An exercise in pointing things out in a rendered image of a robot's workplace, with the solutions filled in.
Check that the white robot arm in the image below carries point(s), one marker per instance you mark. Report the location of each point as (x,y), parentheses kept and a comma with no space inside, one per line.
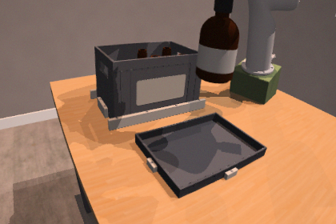
(261,31)

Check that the dark grey crate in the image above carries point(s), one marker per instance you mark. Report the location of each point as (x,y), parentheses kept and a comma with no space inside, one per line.
(135,84)

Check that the brown glass bottle with white label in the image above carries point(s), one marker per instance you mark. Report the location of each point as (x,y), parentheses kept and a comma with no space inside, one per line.
(217,49)

